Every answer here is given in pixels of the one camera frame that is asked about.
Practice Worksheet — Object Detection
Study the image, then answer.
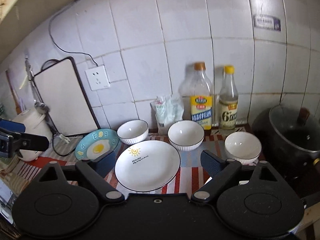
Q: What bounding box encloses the black wok with glass lid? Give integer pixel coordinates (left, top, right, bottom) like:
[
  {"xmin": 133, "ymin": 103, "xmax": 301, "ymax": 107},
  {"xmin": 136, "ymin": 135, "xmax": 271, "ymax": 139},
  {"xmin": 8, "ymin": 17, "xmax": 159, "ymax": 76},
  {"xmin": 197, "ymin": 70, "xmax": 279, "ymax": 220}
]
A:
[{"xmin": 251, "ymin": 105, "xmax": 319, "ymax": 198}]

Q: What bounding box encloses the white sun plate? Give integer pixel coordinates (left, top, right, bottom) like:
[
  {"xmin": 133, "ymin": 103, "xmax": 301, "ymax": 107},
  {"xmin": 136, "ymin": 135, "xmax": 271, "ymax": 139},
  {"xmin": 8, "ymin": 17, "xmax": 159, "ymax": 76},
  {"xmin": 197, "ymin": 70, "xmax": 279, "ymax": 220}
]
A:
[{"xmin": 114, "ymin": 140, "xmax": 181, "ymax": 192}]

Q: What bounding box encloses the white rice cooker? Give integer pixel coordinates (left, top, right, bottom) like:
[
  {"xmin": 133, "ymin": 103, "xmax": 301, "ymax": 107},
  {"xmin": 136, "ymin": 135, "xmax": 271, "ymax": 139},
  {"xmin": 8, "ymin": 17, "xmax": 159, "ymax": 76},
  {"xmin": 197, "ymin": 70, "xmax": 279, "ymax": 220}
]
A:
[{"xmin": 12, "ymin": 108, "xmax": 52, "ymax": 161}]

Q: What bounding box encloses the white cutting board black rim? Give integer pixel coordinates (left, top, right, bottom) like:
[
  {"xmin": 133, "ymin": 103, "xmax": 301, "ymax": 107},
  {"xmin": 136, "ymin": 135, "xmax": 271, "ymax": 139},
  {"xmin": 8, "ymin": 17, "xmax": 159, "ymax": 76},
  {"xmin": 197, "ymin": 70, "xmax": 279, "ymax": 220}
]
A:
[{"xmin": 34, "ymin": 56, "xmax": 100, "ymax": 136}]

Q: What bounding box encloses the white vinegar bottle yellow cap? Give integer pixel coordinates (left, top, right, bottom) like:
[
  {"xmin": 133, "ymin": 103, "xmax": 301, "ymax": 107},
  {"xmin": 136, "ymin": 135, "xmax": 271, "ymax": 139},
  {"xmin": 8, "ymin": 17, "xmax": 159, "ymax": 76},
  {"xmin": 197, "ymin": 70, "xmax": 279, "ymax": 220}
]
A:
[{"xmin": 219, "ymin": 65, "xmax": 239, "ymax": 130}]

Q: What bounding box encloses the striped red white table mat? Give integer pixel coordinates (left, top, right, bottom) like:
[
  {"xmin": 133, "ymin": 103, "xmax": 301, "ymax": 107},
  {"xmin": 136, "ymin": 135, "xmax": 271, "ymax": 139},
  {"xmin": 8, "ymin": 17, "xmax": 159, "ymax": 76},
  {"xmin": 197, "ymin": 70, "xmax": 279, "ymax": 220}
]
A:
[{"xmin": 0, "ymin": 127, "xmax": 266, "ymax": 201}]

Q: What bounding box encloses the cooking wine bottle yellow label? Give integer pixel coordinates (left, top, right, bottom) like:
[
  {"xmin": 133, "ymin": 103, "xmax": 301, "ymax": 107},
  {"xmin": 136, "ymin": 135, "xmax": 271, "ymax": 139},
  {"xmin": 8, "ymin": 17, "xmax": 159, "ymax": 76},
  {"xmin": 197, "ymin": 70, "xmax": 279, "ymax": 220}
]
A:
[{"xmin": 179, "ymin": 61, "xmax": 213, "ymax": 134}]

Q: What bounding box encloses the purple wall sticker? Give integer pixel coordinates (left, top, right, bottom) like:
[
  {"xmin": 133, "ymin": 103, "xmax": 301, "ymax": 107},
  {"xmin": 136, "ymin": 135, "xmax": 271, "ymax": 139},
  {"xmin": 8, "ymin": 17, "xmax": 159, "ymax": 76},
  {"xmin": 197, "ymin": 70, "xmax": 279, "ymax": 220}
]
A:
[{"xmin": 253, "ymin": 14, "xmax": 281, "ymax": 31}]

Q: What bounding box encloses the white plastic salt bag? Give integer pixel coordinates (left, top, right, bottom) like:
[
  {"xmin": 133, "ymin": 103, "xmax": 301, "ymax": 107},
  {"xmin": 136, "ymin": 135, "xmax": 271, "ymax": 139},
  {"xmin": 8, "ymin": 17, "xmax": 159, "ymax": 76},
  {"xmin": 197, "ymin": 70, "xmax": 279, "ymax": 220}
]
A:
[{"xmin": 151, "ymin": 94, "xmax": 184, "ymax": 135}]

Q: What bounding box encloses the white ribbed bowl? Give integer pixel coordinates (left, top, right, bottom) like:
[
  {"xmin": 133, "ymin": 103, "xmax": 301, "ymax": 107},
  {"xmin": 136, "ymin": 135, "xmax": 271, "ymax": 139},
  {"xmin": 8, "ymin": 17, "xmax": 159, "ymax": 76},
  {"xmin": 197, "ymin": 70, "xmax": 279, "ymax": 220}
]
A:
[
  {"xmin": 117, "ymin": 120, "xmax": 149, "ymax": 145},
  {"xmin": 225, "ymin": 132, "xmax": 262, "ymax": 165},
  {"xmin": 168, "ymin": 120, "xmax": 204, "ymax": 151}
]

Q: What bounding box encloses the metal ladle hanging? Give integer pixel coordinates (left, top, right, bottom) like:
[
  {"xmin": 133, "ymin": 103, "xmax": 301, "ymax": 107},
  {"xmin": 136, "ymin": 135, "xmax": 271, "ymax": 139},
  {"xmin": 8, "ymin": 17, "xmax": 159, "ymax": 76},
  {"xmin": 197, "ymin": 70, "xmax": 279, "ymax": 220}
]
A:
[{"xmin": 25, "ymin": 56, "xmax": 49, "ymax": 114}]

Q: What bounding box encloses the blue egg plate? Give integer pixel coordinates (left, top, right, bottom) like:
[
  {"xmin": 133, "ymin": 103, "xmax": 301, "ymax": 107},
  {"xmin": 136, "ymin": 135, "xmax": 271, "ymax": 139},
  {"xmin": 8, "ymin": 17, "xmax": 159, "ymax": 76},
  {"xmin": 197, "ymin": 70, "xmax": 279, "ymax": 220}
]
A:
[{"xmin": 74, "ymin": 128, "xmax": 119, "ymax": 160}]

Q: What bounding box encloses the black power cable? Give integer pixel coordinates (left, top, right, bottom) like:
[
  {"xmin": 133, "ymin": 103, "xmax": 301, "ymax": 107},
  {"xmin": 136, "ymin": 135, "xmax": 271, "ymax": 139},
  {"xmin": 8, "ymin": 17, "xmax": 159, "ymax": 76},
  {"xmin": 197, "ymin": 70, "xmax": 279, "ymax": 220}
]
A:
[{"xmin": 41, "ymin": 3, "xmax": 99, "ymax": 158}]

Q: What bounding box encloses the white wall socket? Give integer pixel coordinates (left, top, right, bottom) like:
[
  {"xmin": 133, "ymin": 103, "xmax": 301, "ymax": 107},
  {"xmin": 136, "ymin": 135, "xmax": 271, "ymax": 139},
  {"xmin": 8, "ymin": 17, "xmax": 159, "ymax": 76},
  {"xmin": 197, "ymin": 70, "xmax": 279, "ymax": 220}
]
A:
[{"xmin": 85, "ymin": 65, "xmax": 110, "ymax": 91}]

